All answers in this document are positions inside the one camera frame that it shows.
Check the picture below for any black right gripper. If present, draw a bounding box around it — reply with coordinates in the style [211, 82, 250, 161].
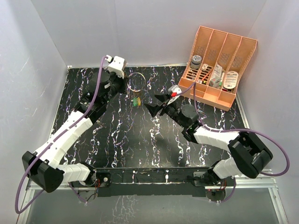
[145, 93, 186, 128]

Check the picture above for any large metal keyring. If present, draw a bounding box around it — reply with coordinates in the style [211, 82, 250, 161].
[128, 72, 146, 98]

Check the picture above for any key with yellow tag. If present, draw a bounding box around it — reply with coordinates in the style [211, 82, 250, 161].
[136, 97, 141, 106]

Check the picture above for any key with green tag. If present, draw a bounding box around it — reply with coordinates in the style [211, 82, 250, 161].
[133, 98, 138, 106]

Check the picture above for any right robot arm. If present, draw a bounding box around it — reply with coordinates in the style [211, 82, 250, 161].
[145, 94, 273, 185]

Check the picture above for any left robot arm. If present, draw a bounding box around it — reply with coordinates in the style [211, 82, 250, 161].
[22, 71, 128, 193]

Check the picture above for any grey round jar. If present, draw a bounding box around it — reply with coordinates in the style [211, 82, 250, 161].
[190, 55, 202, 70]

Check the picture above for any small white card box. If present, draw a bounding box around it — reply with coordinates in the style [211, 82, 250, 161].
[202, 63, 208, 70]

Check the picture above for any red pencil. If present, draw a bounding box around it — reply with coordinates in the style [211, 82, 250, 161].
[201, 70, 213, 81]

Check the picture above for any white paper packet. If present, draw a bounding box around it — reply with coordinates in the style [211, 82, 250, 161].
[211, 63, 223, 78]

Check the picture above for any orange plastic desk organizer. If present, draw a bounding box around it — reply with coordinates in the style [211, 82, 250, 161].
[178, 26, 257, 111]

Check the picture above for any white oval blister pack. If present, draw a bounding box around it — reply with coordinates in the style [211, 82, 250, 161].
[223, 71, 239, 90]

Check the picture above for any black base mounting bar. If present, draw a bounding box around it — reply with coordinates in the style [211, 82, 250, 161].
[73, 167, 222, 197]

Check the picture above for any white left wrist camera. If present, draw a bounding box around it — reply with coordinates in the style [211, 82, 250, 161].
[106, 55, 127, 79]

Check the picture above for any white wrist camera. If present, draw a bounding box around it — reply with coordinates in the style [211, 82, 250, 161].
[106, 55, 127, 79]
[167, 85, 182, 105]

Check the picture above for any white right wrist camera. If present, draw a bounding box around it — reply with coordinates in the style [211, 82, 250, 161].
[167, 85, 182, 105]

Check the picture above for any aluminium frame rail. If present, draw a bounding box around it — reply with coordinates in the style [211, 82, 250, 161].
[16, 93, 289, 224]

